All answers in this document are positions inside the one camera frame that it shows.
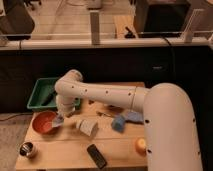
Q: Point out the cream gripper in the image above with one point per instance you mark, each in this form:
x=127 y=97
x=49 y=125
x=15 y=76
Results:
x=66 y=111

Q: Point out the light blue towel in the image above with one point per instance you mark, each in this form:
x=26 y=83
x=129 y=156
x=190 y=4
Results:
x=57 y=121

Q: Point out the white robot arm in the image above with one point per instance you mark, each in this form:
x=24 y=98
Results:
x=169 y=120

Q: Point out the red bowl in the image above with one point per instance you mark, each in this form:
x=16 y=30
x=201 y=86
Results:
x=42 y=123

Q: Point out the dark grape bunch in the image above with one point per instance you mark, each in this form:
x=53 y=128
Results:
x=90 y=102

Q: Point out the white cup on side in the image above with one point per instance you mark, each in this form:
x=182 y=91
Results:
x=88 y=127

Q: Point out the small fork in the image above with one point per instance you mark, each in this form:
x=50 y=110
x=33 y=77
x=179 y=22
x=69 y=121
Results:
x=104 y=114

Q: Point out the green plastic tray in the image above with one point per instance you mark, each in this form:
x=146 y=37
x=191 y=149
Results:
x=42 y=88

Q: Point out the black remote control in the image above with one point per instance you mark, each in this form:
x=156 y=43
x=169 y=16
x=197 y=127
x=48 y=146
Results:
x=96 y=156

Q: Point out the silver metal cup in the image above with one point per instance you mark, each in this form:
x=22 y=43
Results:
x=27 y=149

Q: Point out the blue cloth piece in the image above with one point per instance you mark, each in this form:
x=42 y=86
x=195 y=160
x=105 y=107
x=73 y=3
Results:
x=134 y=117

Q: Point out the orange fruit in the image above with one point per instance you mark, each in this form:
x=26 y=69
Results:
x=140 y=146

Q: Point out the black office chair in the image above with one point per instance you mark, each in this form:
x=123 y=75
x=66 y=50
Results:
x=17 y=24

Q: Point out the black handled brush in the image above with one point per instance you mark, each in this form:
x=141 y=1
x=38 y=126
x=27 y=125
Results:
x=48 y=99

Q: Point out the metal rail post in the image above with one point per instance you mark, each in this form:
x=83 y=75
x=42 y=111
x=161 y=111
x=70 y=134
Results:
x=95 y=27

